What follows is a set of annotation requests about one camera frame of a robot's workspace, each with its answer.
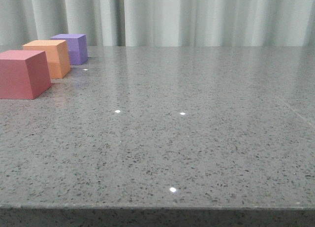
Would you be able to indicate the orange foam cube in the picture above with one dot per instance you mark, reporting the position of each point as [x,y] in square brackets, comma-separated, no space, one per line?
[56,53]

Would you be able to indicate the grey-green curtain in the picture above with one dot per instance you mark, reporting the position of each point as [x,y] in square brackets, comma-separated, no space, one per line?
[162,22]

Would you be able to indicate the red foam cube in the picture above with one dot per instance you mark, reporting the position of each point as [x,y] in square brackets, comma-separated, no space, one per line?
[24,74]

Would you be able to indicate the purple foam cube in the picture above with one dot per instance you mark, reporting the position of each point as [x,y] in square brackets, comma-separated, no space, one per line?
[77,47]

